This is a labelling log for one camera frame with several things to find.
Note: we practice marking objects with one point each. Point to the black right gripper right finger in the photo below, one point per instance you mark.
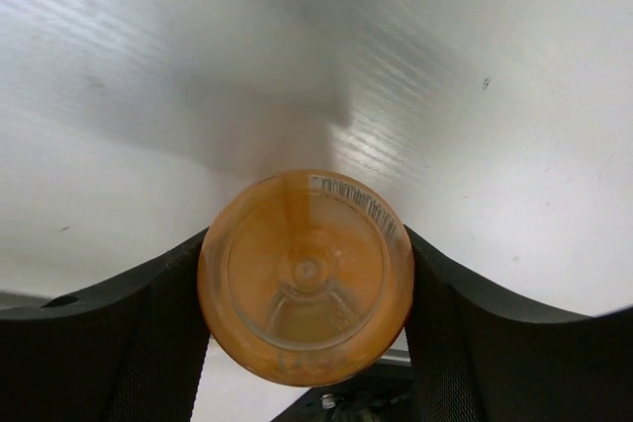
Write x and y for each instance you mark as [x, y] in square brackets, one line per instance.
[480, 352]

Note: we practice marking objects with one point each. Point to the orange juice bottle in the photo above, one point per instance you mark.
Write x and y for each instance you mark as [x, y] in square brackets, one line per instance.
[306, 278]

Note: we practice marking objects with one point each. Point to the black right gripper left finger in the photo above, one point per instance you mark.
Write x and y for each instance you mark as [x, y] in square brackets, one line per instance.
[130, 348]

